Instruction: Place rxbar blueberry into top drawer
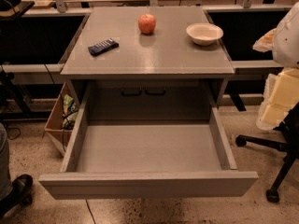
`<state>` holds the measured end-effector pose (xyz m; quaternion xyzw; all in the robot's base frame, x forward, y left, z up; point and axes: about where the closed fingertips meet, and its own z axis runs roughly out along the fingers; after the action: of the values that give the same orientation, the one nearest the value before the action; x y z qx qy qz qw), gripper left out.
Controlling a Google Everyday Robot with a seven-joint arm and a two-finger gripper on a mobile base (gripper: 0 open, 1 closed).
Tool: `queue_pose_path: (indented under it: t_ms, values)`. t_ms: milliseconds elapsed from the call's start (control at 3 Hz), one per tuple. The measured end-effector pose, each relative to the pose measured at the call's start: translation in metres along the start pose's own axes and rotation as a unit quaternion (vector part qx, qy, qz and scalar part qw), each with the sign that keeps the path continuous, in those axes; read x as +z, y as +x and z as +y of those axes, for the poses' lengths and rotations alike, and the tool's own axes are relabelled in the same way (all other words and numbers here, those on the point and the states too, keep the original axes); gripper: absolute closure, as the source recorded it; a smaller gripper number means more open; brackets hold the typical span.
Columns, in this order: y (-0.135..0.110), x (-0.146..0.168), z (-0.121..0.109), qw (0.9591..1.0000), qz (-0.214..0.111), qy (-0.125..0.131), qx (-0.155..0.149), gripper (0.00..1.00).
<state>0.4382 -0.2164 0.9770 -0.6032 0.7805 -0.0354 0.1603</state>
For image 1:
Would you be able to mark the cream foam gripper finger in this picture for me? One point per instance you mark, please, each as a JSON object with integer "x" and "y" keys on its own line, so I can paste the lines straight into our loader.
{"x": 280, "y": 96}

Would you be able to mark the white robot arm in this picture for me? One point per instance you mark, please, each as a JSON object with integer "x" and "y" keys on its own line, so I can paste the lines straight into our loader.
{"x": 283, "y": 41}

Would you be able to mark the grey drawer cabinet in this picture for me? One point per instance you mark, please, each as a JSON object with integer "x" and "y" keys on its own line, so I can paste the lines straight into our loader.
{"x": 194, "y": 76}

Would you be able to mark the open grey top drawer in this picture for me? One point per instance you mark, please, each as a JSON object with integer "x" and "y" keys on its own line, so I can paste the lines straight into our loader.
{"x": 148, "y": 159}

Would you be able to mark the white paper bowl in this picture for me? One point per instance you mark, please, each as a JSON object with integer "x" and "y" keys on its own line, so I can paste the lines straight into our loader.
{"x": 204, "y": 34}

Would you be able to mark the red apple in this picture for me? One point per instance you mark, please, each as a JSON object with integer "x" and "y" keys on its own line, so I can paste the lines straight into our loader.
{"x": 146, "y": 24}

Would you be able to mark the green snack bag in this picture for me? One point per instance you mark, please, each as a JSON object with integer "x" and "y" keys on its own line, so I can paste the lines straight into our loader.
{"x": 70, "y": 112}

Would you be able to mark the wooden crate with bags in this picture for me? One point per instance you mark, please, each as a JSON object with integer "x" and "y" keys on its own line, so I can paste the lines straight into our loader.
{"x": 53, "y": 128}

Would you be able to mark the black shoe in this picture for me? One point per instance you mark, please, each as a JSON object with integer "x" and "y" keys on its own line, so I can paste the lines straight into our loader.
{"x": 20, "y": 194}

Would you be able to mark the blue jeans leg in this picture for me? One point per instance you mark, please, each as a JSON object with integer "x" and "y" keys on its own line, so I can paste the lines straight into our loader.
{"x": 5, "y": 180}

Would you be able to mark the right black drawer handle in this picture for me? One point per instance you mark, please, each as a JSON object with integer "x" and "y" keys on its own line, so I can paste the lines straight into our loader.
{"x": 155, "y": 91}

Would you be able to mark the black drawer handle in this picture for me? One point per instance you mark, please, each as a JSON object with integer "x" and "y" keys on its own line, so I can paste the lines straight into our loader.
{"x": 127, "y": 92}
{"x": 155, "y": 91}

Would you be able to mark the left black drawer handle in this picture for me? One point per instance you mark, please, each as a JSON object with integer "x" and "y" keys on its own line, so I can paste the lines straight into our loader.
{"x": 127, "y": 92}

